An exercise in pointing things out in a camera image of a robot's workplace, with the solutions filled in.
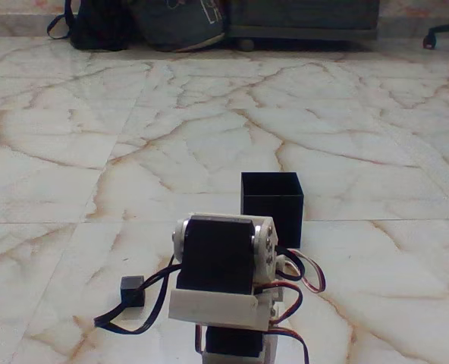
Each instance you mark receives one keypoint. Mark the small black cube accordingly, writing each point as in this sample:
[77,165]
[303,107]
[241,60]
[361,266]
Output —
[132,291]

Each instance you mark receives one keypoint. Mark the black box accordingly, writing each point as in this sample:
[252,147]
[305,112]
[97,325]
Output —
[272,216]

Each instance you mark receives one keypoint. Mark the dark wooden cabinet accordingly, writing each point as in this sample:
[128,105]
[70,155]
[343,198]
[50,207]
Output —
[304,17]

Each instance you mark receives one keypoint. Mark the black office chair base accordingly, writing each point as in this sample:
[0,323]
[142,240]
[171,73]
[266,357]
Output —
[446,28]

